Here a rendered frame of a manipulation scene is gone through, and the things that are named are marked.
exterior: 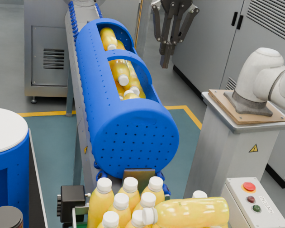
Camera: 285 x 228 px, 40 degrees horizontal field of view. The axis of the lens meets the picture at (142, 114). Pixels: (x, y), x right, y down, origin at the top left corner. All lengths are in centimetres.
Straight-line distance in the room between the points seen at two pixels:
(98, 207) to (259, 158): 102
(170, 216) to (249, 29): 259
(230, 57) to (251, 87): 183
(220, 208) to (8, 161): 70
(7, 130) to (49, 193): 133
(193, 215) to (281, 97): 87
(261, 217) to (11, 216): 65
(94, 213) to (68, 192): 13
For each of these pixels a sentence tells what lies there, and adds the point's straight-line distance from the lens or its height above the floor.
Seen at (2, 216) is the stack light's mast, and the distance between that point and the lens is 77.
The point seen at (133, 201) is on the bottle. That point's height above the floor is 106.
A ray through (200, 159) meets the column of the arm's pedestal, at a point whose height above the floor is 68.
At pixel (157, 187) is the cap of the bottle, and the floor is 110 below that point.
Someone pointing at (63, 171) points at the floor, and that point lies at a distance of 285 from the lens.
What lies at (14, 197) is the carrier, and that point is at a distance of 146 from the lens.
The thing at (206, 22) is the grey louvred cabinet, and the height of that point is 76.
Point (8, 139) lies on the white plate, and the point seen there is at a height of 104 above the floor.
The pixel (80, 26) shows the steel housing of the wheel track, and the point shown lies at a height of 93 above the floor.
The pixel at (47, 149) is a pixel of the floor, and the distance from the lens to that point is 305.
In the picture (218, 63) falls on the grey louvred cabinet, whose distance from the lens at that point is 373.
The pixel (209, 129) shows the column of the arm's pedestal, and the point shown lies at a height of 86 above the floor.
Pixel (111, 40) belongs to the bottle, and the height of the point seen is 119.
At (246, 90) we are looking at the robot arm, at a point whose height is 111.
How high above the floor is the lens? 181
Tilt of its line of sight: 30 degrees down
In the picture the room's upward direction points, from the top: 10 degrees clockwise
